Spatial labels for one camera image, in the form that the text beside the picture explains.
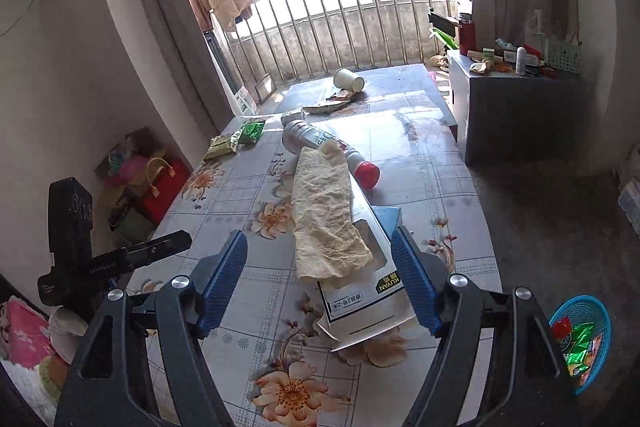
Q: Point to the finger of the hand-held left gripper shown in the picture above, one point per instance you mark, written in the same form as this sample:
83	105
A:
150	249

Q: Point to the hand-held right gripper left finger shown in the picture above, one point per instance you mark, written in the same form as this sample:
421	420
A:
222	277

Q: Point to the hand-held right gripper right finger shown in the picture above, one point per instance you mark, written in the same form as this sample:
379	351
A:
415	282

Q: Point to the white cardboard box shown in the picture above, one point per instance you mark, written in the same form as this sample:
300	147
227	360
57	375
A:
360	297

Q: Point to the beige cloth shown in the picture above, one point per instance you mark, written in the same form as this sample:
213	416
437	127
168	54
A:
325	217

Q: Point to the red plastic bag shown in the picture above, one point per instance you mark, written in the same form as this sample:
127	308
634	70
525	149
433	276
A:
561	327

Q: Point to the white bottle with red cap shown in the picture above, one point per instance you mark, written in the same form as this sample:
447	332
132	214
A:
305	134

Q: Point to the green and white snack bag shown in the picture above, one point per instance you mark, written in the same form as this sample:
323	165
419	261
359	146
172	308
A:
580	344

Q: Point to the blue plastic basket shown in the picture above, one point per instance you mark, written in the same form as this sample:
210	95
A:
597	347

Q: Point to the person's left forearm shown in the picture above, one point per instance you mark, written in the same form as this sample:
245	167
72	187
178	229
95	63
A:
67	322

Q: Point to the teal box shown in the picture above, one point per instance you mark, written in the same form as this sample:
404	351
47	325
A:
132	222

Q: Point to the red gift bag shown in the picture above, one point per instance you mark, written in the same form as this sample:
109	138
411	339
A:
167	192

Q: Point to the floral tablecloth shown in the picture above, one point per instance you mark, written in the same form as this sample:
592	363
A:
240	217

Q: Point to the cardboard box with clutter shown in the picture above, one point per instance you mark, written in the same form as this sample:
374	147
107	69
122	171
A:
125	157

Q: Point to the pink printed cushion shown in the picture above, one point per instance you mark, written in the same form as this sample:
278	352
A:
25	332

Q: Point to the olive green packet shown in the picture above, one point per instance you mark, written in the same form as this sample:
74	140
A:
221	146

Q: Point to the small green packet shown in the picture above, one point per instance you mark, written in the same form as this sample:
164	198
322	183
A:
251	132

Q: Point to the green and white carton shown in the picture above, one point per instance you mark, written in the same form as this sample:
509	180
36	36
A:
245	99

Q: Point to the grey cabinet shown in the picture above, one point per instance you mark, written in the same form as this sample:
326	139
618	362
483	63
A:
520	117

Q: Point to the brown food wrapper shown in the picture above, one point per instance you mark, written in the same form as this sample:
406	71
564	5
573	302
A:
330	104

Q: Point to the white paper cup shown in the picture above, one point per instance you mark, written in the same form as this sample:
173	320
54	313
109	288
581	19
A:
348	80

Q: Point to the green bag by window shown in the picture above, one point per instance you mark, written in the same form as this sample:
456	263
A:
445	34

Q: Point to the red thermos bottle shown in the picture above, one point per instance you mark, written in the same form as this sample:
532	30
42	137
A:
466	34

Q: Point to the green storage basket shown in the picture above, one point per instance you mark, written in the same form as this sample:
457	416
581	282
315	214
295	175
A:
565	57

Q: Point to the metal window railing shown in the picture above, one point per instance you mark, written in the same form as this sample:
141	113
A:
350	17

